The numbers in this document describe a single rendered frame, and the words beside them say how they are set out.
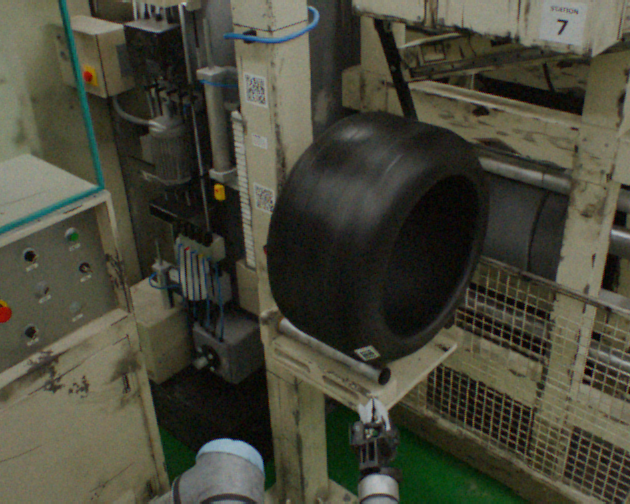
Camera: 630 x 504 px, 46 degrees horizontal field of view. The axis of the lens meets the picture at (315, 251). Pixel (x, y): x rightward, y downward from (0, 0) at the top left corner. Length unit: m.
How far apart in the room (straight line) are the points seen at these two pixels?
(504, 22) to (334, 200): 0.51
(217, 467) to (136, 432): 1.09
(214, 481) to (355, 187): 0.65
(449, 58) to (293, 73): 0.39
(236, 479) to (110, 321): 0.95
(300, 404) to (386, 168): 0.96
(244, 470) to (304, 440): 1.14
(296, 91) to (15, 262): 0.78
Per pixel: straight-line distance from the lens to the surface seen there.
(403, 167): 1.56
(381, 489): 1.43
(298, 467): 2.48
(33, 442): 2.13
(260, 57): 1.76
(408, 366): 2.01
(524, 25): 1.65
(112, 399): 2.22
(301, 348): 1.97
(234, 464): 1.28
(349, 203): 1.53
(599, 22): 1.59
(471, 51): 1.89
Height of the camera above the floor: 2.11
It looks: 32 degrees down
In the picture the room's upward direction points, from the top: 3 degrees counter-clockwise
